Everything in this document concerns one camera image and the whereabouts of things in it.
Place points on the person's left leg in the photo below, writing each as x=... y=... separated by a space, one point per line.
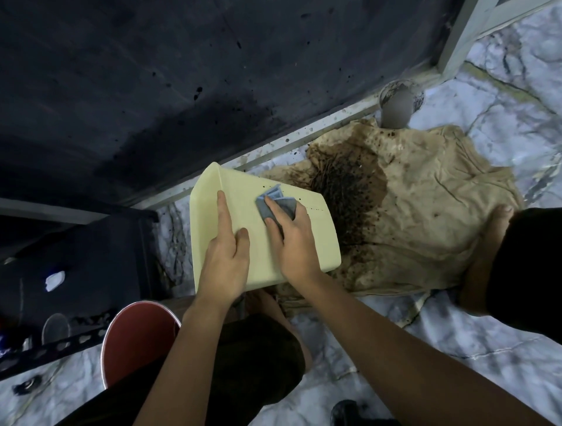
x=270 y=307

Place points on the blue-grey wiping cloth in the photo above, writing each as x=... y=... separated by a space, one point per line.
x=268 y=206

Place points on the small white object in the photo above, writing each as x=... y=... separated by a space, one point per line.
x=55 y=281

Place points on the black slipper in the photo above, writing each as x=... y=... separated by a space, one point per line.
x=351 y=414

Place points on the person's right thumb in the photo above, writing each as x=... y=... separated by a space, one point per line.
x=274 y=235

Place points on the person's left hand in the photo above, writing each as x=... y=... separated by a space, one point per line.
x=221 y=267

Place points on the person's left forearm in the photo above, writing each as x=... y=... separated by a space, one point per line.
x=189 y=364

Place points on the black metal rack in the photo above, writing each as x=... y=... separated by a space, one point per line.
x=101 y=263

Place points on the small dark metal part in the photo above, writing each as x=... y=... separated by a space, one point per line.
x=27 y=386

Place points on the person's left thumb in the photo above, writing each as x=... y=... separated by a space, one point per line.
x=242 y=243

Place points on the person's right hand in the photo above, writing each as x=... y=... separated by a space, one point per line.
x=296 y=250

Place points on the white metal floor rail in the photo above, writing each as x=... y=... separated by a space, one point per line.
x=263 y=149

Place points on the red plastic stool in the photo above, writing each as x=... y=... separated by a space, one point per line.
x=136 y=338

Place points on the pile of dark wet debris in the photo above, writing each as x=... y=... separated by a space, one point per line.
x=351 y=193

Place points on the black shorts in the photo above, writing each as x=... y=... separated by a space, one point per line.
x=254 y=355

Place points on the clear glass cup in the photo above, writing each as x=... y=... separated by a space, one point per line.
x=56 y=329

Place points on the cream plastic container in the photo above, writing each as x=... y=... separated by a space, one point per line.
x=219 y=180

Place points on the person's leg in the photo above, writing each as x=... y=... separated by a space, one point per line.
x=483 y=272
x=270 y=307

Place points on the person's right leg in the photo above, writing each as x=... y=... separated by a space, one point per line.
x=483 y=272

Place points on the white door frame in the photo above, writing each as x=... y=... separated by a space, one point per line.
x=470 y=26

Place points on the stained beige floor cloth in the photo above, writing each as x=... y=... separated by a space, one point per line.
x=439 y=210

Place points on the person's right forearm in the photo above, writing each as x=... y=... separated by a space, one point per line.
x=395 y=364

